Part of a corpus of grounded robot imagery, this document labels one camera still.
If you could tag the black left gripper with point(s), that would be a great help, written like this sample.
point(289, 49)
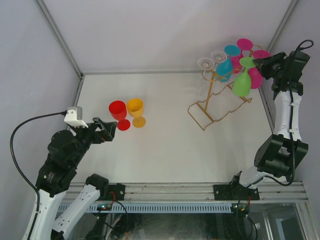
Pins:
point(108, 128)

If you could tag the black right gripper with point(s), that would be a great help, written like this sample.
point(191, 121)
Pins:
point(266, 62)

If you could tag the red wine glass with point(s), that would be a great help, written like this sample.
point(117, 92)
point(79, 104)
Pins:
point(118, 111)

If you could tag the yellow wine glass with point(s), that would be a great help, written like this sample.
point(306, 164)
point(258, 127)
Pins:
point(135, 108)

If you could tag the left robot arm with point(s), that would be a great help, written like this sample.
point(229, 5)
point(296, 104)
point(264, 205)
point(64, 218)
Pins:
point(65, 151)

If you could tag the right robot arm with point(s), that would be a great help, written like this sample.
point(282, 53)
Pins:
point(278, 157)

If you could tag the magenta wine glass front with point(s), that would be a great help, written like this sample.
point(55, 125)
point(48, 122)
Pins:
point(256, 78)

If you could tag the magenta wine glass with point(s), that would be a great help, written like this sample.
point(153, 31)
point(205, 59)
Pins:
point(256, 78)
point(244, 44)

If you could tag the magenta wine glass rear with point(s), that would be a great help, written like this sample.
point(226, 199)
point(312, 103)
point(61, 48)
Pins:
point(244, 44)

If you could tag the green wine glass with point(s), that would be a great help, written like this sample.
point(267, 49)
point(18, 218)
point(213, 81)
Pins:
point(242, 85)

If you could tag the blue wine glass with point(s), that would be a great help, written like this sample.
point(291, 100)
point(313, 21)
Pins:
point(224, 69)

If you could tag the clear wine glass rear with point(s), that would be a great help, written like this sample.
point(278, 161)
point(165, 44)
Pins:
point(218, 56)

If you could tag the clear wine glass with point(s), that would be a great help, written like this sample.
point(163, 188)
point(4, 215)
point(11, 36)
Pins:
point(218, 56)
point(206, 65)

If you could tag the clear wine glass front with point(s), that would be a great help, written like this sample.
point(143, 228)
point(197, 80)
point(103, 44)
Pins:
point(206, 65)

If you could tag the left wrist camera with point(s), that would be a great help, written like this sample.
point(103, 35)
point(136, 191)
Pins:
point(73, 117)

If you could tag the gold wire glass rack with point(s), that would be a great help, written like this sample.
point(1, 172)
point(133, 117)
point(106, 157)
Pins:
point(219, 101)

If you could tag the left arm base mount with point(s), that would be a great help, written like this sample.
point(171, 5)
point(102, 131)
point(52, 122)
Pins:
point(115, 192)

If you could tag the slotted grey cable duct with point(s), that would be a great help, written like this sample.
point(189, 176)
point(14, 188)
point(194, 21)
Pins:
point(160, 208)

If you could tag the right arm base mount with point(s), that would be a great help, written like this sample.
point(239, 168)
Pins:
point(226, 192)

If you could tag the aluminium frame rail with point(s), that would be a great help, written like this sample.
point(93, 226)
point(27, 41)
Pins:
point(269, 192)

